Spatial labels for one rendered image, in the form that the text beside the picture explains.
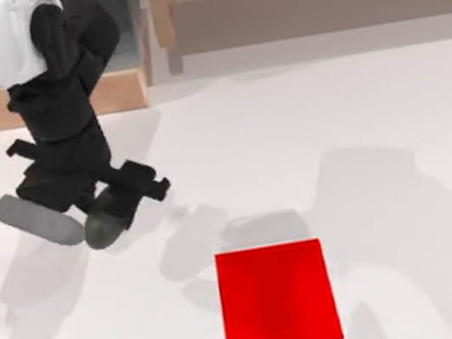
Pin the pale wooden drawer front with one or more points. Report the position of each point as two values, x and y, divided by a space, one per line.
119 92

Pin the grey drawer inside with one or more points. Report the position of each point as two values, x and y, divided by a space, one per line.
125 35

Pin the flat red square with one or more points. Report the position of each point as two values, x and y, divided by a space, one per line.
277 297

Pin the wooden open shelf cupboard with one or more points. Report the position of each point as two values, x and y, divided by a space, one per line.
311 1

